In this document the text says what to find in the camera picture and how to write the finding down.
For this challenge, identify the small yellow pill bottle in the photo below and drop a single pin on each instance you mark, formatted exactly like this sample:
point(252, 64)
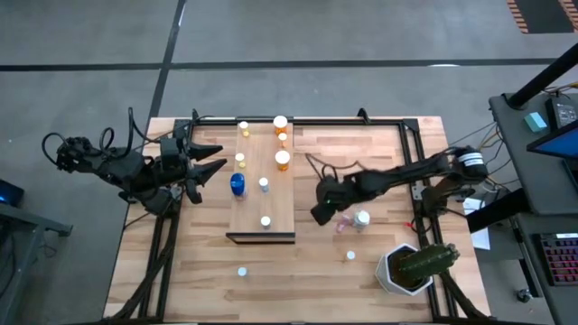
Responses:
point(239, 160)
point(244, 127)

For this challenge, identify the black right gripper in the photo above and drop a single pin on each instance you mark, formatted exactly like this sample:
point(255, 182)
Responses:
point(336, 189)

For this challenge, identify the green cactus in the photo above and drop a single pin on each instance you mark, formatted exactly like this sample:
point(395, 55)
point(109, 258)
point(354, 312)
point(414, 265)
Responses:
point(426, 262)

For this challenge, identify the grey caster wheel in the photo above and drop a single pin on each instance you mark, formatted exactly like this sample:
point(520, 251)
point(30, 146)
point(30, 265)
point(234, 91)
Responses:
point(524, 295)

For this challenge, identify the large orange pill bottle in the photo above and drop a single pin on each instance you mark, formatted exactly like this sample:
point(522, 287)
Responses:
point(280, 124)
point(282, 160)

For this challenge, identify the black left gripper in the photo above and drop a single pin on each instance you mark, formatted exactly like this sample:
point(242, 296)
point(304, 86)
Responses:
point(176, 160)

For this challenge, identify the grey side desk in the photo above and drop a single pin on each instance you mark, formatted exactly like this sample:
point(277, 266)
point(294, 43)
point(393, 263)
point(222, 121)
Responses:
point(515, 149)

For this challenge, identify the monitor with blue screen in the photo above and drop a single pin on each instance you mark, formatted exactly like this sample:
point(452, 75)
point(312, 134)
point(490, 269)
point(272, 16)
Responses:
point(564, 144)

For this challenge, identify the bottle with big blue cap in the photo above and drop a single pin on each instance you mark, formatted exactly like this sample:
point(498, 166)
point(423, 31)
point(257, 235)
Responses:
point(238, 184)

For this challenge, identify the black mat with orange stripes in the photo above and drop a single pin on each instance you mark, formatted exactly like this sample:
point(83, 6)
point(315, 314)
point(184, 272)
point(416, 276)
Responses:
point(542, 13)

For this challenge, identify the black device with blue light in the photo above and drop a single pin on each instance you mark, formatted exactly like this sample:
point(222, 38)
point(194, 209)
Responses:
point(9, 192)

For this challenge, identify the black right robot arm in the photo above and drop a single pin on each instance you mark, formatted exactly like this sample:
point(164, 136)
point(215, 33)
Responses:
point(406, 171)

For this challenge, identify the keyboard with coloured backlight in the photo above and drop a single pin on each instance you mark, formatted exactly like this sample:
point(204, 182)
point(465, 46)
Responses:
point(562, 259)

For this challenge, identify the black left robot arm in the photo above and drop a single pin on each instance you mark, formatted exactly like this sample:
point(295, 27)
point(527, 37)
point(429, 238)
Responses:
point(122, 171)

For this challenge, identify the black aluminium table frame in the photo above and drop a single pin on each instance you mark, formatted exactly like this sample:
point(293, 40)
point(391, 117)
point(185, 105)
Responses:
point(338, 121)

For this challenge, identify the light wooden board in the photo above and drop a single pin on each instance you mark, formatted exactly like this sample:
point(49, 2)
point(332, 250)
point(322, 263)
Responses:
point(264, 203)

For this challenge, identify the black upright pole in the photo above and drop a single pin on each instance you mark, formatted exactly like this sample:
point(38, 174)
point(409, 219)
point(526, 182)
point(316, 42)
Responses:
point(542, 77)

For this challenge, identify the small bottle pale blue cap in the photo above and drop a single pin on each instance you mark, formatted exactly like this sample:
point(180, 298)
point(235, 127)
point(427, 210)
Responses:
point(242, 271)

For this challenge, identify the small teal box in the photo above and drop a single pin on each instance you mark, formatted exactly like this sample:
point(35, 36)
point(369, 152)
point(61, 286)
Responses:
point(536, 122)

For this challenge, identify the black desktop device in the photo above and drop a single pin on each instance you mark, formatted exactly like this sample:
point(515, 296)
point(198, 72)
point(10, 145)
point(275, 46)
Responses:
point(562, 113)

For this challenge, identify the white hexagonal plant pot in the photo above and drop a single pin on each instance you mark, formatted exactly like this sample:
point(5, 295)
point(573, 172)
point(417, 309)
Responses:
point(384, 275)

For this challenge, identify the small orange pill bottle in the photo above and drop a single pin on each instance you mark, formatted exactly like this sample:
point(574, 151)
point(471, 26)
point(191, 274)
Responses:
point(282, 138)

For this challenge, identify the grey equipment cart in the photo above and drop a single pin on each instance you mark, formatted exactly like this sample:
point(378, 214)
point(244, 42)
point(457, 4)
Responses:
point(27, 221)

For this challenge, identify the large white supplement bottle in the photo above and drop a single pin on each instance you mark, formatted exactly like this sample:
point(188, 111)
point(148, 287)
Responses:
point(361, 219)

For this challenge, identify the small clear vial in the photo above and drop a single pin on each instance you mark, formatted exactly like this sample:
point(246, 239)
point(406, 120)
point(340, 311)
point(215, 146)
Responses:
point(263, 183)

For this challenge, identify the white paper sheet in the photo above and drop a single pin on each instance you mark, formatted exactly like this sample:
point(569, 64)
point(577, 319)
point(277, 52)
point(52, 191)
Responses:
point(481, 237)

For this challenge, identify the pink pill bottle white cap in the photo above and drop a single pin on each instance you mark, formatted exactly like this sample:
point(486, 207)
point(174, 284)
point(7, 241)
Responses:
point(342, 224)

